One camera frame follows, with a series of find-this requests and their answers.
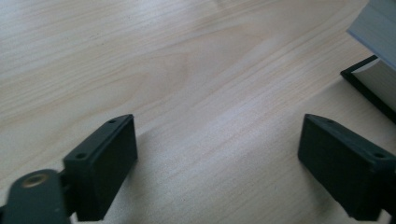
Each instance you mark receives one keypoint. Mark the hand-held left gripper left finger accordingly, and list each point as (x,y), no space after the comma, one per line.
(102,161)

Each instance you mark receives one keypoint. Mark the thick blue book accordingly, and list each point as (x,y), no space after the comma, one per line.
(378,28)

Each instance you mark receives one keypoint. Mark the black hardcover book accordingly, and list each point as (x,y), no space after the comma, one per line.
(367,93)

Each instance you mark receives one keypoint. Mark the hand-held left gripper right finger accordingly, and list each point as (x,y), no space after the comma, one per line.
(339,161)

